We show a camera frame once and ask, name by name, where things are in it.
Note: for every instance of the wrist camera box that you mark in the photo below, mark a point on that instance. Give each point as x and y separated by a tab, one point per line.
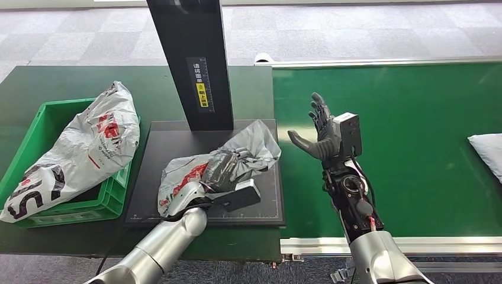
348	133
239	198

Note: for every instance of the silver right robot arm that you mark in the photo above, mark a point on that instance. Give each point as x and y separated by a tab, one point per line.
376	255

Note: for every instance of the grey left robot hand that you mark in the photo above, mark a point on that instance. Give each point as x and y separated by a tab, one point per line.
223	170

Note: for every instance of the green conveyor belt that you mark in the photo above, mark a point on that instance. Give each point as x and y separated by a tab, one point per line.
412	117

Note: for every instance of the metal mounting bracket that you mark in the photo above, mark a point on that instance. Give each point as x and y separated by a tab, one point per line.
292	258

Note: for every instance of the black scanner column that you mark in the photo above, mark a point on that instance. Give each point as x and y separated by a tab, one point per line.
188	39

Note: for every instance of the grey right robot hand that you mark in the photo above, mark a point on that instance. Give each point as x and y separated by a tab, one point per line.
323	141

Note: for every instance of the black scanner base platform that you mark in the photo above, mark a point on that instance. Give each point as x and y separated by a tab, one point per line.
157	156

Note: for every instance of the yellow warning label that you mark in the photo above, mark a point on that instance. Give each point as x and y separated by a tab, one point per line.
202	95

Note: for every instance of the aluminium conveyor side rail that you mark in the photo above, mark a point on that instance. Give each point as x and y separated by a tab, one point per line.
313	246
372	62

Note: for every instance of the green plastic crate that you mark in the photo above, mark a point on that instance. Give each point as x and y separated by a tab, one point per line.
51	117

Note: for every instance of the large white black-lettered poly package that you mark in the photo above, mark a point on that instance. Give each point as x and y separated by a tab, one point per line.
82	149

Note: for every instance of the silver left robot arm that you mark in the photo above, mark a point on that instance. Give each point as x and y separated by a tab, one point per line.
168	239

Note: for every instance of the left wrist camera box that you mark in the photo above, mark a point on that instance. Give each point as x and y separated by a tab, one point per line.
239	198

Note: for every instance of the grey red-print poly mailer package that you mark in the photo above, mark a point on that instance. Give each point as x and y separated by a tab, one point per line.
255	145

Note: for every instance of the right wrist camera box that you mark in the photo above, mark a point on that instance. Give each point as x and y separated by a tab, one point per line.
348	133

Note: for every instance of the white conveyor roller end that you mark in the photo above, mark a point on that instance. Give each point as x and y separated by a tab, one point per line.
263	58

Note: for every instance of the pale grey red-line poly package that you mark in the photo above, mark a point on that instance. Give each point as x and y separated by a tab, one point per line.
488	153

